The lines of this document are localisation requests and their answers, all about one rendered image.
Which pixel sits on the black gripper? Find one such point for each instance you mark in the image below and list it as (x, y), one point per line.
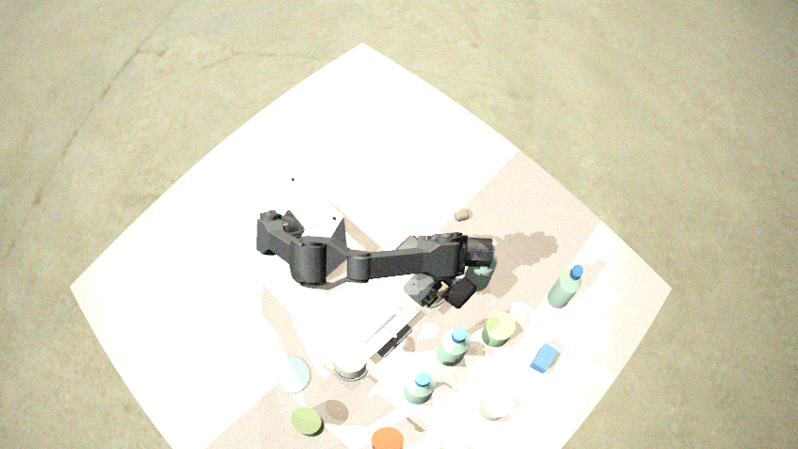
(458, 292)

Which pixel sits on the light blue block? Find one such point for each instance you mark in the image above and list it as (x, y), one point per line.
(543, 358)

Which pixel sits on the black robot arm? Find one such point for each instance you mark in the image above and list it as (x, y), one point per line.
(437, 257)

